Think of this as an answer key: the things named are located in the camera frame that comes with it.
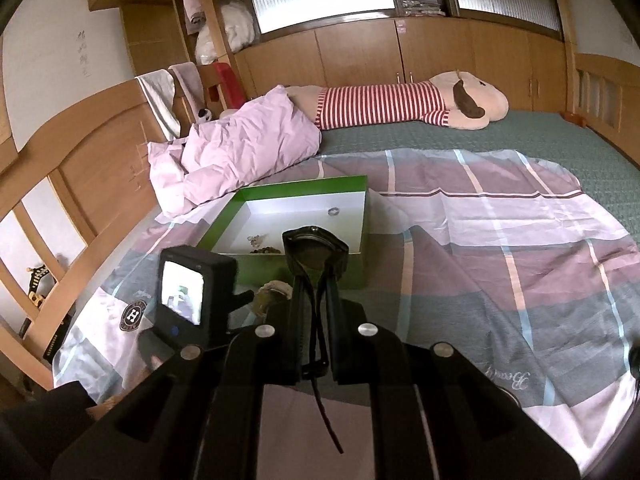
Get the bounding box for black strap watch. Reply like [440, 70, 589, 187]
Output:
[282, 226, 348, 454]

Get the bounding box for small gold clasp brooch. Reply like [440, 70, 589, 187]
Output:
[247, 235, 265, 248]

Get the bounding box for green jewelry box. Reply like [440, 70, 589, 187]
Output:
[198, 176, 369, 289]

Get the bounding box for plaid bed sheet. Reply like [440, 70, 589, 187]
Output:
[52, 150, 639, 478]

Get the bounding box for pink crumpled duvet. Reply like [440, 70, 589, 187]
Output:
[148, 86, 321, 218]

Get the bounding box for wooden bed headboard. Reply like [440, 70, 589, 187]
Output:
[1, 79, 164, 390]

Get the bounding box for black round puck device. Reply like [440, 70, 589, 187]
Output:
[628, 347, 640, 380]

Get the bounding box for striped plush dog toy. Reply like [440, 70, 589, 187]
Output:
[286, 70, 510, 131]

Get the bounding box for hanging clothes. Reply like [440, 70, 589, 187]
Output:
[135, 60, 249, 141]

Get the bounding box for green mattress cover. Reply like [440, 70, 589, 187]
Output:
[320, 110, 639, 240]

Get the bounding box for white stuffed bags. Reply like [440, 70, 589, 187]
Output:
[194, 0, 256, 65]

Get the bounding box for wooden bed footboard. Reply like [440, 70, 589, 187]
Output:
[570, 53, 640, 166]

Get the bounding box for camera display box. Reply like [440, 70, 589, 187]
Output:
[154, 245, 254, 349]

